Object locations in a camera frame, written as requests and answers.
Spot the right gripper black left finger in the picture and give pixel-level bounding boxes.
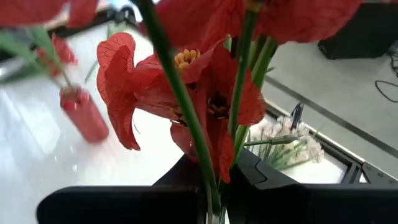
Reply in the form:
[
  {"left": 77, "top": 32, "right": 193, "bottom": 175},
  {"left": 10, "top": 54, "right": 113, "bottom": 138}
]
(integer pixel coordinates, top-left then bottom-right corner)
[{"left": 36, "top": 154, "right": 206, "bottom": 224}]

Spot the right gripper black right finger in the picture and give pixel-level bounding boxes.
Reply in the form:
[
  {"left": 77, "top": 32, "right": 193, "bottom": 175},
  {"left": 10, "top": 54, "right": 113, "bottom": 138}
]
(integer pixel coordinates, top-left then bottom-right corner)
[{"left": 228, "top": 147, "right": 398, "bottom": 224}]

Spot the white artificial flower bunch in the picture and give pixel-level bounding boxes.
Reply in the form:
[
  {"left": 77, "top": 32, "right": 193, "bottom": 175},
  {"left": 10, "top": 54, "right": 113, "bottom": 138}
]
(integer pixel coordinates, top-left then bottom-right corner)
[{"left": 248, "top": 114, "right": 326, "bottom": 172}]

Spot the red artificial flower bunch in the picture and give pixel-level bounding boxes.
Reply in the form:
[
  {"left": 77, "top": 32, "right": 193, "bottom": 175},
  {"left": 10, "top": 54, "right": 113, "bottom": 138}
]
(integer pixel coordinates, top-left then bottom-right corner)
[
  {"left": 35, "top": 32, "right": 78, "bottom": 78},
  {"left": 0, "top": 0, "right": 364, "bottom": 224}
]

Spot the red glass vase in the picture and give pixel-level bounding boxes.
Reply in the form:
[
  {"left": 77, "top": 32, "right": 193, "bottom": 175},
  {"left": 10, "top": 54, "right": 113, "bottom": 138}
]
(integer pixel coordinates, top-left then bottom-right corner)
[{"left": 58, "top": 85, "right": 109, "bottom": 144}]

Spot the black box on floor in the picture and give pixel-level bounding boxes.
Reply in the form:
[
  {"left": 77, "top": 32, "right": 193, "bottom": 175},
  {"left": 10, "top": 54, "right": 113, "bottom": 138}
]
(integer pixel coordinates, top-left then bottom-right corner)
[{"left": 317, "top": 2, "right": 398, "bottom": 60}]

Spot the black aluminium table frame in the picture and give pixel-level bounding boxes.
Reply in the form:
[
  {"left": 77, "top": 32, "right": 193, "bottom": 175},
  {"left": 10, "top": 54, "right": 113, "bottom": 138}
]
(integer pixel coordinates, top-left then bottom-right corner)
[{"left": 264, "top": 99, "right": 398, "bottom": 187}]

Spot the black frame clamp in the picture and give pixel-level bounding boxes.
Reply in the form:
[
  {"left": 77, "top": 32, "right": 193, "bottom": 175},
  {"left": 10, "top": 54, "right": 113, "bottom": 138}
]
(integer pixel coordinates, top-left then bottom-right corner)
[{"left": 290, "top": 101, "right": 304, "bottom": 130}]

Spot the black floor cable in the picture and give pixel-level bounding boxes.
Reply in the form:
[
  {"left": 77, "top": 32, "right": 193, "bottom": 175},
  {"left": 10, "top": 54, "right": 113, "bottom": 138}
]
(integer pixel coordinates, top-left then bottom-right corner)
[{"left": 374, "top": 46, "right": 398, "bottom": 103}]

